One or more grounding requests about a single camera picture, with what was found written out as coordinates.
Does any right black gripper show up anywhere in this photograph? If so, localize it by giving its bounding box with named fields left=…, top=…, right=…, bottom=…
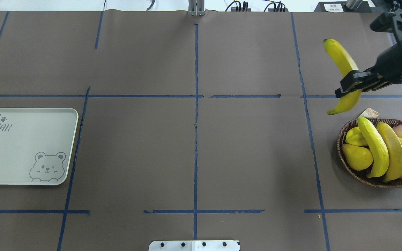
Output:
left=335, top=45, right=402, bottom=98

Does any yellow banana with dark tip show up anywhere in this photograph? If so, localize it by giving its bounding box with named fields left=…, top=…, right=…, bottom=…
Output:
left=323, top=38, right=362, bottom=115

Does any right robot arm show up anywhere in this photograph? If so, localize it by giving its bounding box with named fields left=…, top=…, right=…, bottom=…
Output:
left=323, top=37, right=402, bottom=115

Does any brown wicker basket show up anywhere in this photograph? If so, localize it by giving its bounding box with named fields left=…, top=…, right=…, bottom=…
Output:
left=336, top=119, right=402, bottom=189

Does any small paper tag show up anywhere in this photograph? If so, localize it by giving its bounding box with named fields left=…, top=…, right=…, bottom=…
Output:
left=359, top=107, right=380, bottom=119

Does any yellow pear upper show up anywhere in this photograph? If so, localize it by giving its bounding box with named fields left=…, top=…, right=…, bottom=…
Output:
left=345, top=127, right=369, bottom=147

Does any yellow pear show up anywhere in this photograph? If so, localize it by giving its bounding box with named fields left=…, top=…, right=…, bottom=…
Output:
left=345, top=127, right=369, bottom=147
left=342, top=144, right=374, bottom=170

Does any dull yellow banana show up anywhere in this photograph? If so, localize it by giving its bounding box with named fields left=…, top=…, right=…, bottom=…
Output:
left=376, top=122, right=402, bottom=183

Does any yellow pear lower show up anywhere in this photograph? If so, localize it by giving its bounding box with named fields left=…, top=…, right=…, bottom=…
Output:
left=342, top=144, right=374, bottom=170

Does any bright yellow banana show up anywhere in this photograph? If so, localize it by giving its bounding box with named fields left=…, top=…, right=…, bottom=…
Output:
left=357, top=116, right=390, bottom=178

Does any black labelled box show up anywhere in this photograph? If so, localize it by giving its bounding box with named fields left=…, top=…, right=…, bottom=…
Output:
left=313, top=0, right=376, bottom=13

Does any white bear print tray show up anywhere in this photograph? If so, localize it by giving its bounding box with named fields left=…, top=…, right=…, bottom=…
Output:
left=0, top=108, right=79, bottom=185

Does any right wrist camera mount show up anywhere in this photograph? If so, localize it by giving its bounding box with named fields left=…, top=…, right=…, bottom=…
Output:
left=370, top=9, right=402, bottom=44

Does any aluminium profile post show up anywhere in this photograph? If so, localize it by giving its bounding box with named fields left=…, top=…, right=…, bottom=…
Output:
left=188, top=0, right=206, bottom=16

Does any white metal base plate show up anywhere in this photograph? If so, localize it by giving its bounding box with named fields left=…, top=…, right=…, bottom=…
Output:
left=148, top=240, right=241, bottom=251

